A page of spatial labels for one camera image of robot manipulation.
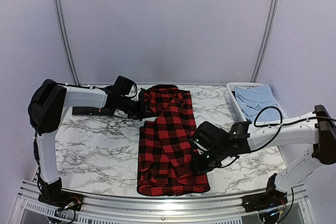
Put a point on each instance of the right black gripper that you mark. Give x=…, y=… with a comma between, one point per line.
x=198, y=166

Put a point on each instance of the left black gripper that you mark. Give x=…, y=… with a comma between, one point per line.
x=140, y=112

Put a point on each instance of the red black plaid shirt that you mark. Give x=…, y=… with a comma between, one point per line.
x=165, y=154

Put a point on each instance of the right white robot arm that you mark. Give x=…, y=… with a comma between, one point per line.
x=316, y=129

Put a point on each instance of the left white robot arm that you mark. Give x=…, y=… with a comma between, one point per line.
x=45, y=113

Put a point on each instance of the black pinstripe folded shirt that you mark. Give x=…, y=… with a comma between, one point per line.
x=85, y=110

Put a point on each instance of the white plastic laundry basket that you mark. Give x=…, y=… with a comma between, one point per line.
x=232, y=99

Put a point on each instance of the light blue shirt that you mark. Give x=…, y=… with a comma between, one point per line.
x=251, y=101

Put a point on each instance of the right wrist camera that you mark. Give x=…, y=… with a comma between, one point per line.
x=201, y=150

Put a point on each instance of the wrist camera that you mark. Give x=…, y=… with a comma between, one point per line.
x=123, y=86
x=201, y=150

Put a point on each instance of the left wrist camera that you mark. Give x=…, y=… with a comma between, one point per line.
x=123, y=86

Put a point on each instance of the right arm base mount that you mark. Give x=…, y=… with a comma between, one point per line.
x=263, y=201

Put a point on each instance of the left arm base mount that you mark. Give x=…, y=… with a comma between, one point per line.
x=62, y=199

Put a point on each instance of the aluminium table front rail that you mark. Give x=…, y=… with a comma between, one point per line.
x=115, y=209

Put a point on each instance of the left wall aluminium profile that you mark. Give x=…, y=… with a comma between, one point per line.
x=65, y=41

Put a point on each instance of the wall aluminium profile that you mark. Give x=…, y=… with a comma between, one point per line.
x=65, y=41
x=270, y=21

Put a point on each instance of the right wall aluminium profile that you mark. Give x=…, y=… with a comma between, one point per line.
x=270, y=21

